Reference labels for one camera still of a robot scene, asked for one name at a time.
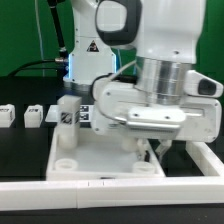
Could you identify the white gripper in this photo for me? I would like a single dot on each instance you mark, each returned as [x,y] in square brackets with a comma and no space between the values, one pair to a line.
[122,110]

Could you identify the white square table top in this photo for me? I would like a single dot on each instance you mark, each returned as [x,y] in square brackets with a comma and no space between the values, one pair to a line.
[98,157]

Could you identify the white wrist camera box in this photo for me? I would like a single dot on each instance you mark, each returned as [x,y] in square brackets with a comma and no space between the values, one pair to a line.
[197,84]

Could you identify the white L-shaped obstacle fence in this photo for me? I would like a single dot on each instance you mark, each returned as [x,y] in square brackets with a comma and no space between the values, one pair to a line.
[205,189]

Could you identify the white marker base plate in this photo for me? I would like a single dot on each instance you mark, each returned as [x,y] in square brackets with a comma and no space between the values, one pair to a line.
[56,115]

